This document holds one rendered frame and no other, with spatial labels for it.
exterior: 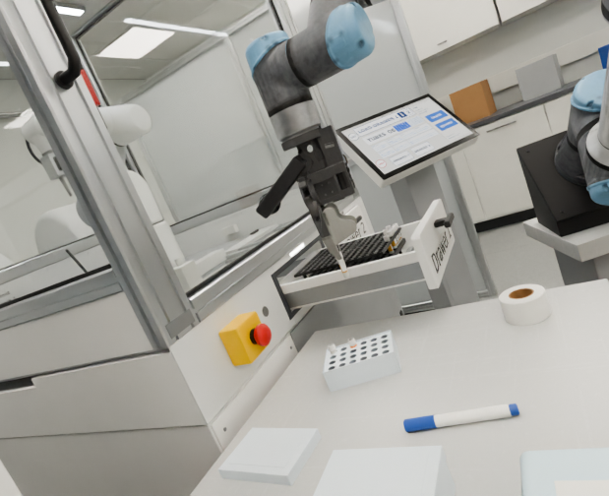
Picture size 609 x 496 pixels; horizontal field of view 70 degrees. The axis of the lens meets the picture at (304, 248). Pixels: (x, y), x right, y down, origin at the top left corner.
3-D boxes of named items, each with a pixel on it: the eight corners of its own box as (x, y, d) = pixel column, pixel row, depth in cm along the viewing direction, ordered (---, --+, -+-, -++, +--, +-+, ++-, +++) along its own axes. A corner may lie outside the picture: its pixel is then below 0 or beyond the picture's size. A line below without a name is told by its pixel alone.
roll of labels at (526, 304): (502, 328, 71) (495, 306, 70) (508, 307, 76) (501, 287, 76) (550, 323, 67) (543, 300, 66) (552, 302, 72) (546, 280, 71)
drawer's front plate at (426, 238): (455, 239, 106) (440, 198, 104) (438, 289, 81) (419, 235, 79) (448, 241, 106) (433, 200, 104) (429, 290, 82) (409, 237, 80)
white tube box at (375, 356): (397, 347, 78) (391, 329, 78) (401, 371, 70) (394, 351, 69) (334, 367, 81) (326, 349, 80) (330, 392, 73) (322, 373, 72)
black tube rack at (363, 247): (409, 251, 105) (400, 226, 104) (393, 279, 90) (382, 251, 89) (330, 271, 116) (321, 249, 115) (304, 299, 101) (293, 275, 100)
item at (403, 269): (445, 238, 105) (437, 215, 104) (428, 280, 83) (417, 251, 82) (306, 274, 124) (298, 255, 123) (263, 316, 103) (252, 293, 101)
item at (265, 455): (322, 437, 62) (317, 427, 62) (291, 485, 55) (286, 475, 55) (256, 435, 69) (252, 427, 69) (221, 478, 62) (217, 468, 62)
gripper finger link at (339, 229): (366, 253, 70) (345, 200, 68) (332, 266, 71) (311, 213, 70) (366, 249, 73) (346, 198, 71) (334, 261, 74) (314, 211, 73)
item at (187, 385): (374, 232, 157) (360, 195, 154) (208, 424, 70) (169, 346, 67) (189, 286, 204) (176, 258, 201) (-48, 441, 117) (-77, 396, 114)
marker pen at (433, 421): (518, 409, 52) (515, 399, 52) (521, 418, 51) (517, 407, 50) (407, 426, 57) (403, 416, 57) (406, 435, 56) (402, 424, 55)
